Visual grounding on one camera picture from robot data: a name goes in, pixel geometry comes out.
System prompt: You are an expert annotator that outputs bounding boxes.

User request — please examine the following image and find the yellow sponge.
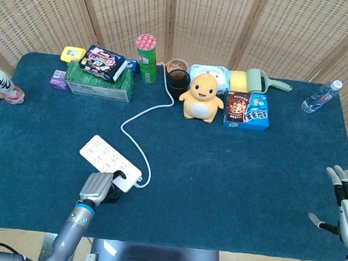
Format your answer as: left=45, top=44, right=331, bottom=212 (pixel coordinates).
left=228, top=69, right=250, bottom=93

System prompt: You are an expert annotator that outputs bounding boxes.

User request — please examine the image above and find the grey robot torso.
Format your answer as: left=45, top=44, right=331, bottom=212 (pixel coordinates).
left=84, top=237, right=223, bottom=261

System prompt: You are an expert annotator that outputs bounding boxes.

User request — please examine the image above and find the black mesh cup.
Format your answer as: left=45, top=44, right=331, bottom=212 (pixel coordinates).
left=165, top=68, right=193, bottom=101

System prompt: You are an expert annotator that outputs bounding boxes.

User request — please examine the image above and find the blue cookie box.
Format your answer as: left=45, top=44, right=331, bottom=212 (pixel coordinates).
left=222, top=90, right=273, bottom=133

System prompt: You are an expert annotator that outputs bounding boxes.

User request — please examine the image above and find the yellow plastic container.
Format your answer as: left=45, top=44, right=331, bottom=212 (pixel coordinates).
left=60, top=45, right=87, bottom=66

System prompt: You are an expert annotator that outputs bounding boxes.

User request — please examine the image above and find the white power cable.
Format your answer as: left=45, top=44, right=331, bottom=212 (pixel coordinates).
left=115, top=60, right=179, bottom=192

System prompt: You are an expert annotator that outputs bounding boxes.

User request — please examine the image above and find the yellow plush dinosaur toy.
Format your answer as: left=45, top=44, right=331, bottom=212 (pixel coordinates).
left=176, top=71, right=228, bottom=125

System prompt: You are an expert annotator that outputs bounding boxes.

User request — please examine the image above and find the woven folding screen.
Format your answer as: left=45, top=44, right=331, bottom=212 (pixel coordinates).
left=0, top=0, right=348, bottom=185

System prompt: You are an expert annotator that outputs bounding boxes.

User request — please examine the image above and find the black snack bag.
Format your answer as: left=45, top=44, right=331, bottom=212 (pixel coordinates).
left=77, top=43, right=130, bottom=85

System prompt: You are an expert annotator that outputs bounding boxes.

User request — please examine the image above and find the orange lidded cup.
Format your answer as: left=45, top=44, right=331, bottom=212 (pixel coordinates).
left=165, top=57, right=191, bottom=76

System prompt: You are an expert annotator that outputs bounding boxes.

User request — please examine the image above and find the green cardboard box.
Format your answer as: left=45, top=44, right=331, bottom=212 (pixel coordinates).
left=62, top=60, right=136, bottom=103

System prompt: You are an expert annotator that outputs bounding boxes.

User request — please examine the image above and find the small purple box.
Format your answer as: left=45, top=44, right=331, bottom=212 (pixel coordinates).
left=48, top=69, right=72, bottom=92

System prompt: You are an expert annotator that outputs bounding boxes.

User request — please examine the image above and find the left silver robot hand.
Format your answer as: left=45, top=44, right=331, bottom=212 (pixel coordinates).
left=77, top=166, right=128, bottom=209

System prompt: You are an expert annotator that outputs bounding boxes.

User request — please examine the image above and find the white power strip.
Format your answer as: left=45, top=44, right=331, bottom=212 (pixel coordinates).
left=75, top=133, right=147, bottom=195

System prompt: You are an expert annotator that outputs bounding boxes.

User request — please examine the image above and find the clear water bottle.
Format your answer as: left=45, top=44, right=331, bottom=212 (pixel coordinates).
left=300, top=76, right=343, bottom=117

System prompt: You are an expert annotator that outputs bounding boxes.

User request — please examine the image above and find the pale green lint roller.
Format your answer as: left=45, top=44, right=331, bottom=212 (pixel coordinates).
left=245, top=68, right=294, bottom=96

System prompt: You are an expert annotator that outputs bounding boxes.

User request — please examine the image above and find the dark blue table cloth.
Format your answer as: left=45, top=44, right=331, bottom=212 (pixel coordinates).
left=0, top=48, right=348, bottom=261

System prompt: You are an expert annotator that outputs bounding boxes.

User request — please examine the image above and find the green chips can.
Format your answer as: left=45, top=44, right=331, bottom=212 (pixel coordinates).
left=131, top=33, right=161, bottom=84

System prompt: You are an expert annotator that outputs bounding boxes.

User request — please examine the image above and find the white wet wipes pack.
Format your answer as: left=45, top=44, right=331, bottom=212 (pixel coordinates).
left=186, top=62, right=232, bottom=96

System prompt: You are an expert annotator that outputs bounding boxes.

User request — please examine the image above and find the small blue box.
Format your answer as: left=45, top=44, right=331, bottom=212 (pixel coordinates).
left=123, top=58, right=140, bottom=78

